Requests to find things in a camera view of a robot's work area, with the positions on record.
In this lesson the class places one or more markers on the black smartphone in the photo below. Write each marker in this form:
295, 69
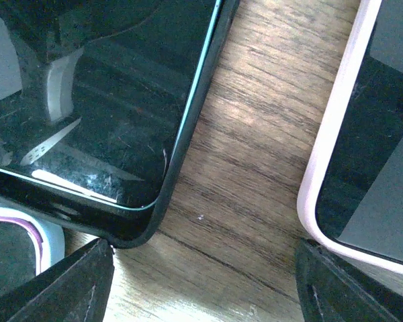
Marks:
360, 203

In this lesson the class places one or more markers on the pink phone case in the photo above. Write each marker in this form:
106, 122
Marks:
328, 133

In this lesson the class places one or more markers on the light blue phone case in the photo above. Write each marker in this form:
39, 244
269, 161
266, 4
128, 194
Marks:
46, 237

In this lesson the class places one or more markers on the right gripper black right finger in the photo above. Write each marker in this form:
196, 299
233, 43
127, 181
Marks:
331, 289

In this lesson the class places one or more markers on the purple-edged smartphone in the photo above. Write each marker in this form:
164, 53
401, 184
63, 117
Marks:
20, 253

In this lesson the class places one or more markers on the teal-edged smartphone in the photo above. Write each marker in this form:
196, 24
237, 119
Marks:
94, 94

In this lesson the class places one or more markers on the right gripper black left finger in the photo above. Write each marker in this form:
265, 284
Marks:
77, 288

